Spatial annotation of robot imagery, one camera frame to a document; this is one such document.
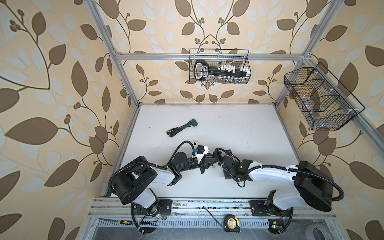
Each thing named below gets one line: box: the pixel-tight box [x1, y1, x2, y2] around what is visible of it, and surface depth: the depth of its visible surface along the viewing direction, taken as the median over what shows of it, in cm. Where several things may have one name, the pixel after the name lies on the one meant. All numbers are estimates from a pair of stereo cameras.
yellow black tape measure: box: [224, 214, 241, 233], surface depth 69 cm
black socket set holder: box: [194, 60, 251, 80], surface depth 84 cm
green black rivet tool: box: [166, 118, 198, 137], surface depth 107 cm
